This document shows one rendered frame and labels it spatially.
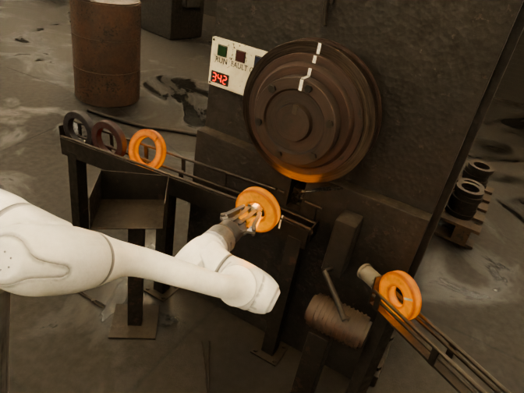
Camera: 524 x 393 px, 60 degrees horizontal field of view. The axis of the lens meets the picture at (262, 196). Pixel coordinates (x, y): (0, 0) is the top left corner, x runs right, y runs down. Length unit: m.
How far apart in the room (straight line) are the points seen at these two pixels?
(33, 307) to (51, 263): 1.62
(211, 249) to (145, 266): 0.31
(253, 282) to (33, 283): 0.57
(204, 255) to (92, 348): 1.05
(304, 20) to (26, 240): 1.19
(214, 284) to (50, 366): 1.19
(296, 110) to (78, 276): 0.88
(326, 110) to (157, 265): 0.71
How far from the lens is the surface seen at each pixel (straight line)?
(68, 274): 0.73
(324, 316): 1.64
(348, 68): 1.42
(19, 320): 2.29
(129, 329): 2.17
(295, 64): 1.45
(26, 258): 0.69
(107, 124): 2.11
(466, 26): 1.49
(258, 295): 1.14
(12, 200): 0.81
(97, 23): 4.14
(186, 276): 0.98
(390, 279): 1.50
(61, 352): 2.14
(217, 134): 1.86
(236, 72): 1.75
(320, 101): 1.38
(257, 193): 1.43
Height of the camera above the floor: 1.63
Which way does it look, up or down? 31 degrees down
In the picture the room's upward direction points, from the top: 11 degrees clockwise
